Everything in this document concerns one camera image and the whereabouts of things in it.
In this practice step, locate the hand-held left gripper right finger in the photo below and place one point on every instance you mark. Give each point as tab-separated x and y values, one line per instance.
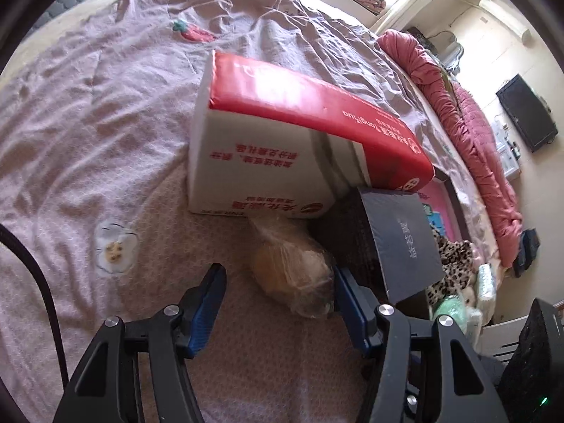
352	313

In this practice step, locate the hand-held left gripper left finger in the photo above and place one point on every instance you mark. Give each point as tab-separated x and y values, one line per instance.
207	308

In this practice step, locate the beige bun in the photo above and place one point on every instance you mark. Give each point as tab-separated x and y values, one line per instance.
291	268

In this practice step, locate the plush sheep with purple dress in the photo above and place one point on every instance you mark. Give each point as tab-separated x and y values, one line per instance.
468	293

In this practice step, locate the leopard print scrunchie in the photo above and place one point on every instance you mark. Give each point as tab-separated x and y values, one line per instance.
454	255

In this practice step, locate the black box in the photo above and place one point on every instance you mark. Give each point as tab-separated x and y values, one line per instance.
401	238

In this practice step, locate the dark blue clothes heap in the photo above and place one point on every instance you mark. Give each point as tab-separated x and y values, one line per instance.
526	251

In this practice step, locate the pink and blue book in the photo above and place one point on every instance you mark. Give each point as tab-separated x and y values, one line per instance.
434	198

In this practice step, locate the red and white carton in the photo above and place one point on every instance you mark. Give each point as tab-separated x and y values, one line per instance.
264	141

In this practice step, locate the white drawer cabinet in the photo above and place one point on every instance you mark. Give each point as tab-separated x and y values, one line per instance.
509	163

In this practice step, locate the pink quilt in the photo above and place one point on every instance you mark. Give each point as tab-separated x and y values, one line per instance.
476	141

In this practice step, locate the black flat television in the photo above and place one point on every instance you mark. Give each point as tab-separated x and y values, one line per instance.
526	114

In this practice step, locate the grey rounded chair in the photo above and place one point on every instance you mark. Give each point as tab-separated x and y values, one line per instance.
451	50

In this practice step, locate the bed with cream sheet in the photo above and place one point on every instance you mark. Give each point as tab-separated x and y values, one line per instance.
66	22

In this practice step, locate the white air conditioner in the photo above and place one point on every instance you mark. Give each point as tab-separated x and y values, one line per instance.
502	15

